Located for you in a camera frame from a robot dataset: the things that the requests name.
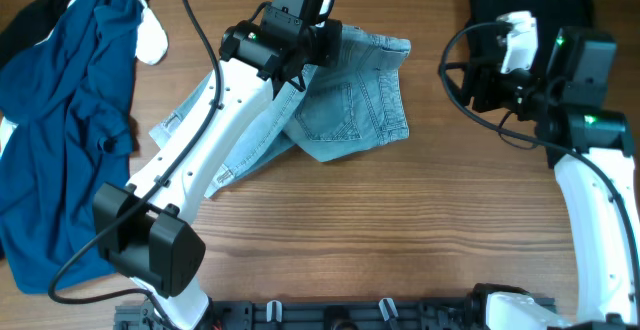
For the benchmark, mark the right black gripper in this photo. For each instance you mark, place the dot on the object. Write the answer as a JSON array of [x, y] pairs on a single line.
[[482, 88]]

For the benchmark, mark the black garment at left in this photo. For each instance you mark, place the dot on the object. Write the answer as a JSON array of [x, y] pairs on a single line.
[[30, 20]]

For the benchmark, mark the light blue denim shorts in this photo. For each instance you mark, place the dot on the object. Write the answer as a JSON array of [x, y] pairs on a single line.
[[352, 107]]

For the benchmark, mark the dark blue t-shirt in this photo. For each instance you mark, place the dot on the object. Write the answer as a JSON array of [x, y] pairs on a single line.
[[69, 99]]

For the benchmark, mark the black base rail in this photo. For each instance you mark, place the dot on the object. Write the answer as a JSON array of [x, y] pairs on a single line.
[[387, 313]]

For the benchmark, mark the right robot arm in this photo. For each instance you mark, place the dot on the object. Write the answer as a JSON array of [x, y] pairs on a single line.
[[591, 151]]

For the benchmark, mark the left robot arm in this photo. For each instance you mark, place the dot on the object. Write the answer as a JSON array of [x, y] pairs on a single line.
[[144, 228]]

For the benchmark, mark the folded black garment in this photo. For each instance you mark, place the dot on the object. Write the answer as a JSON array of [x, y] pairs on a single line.
[[551, 15]]

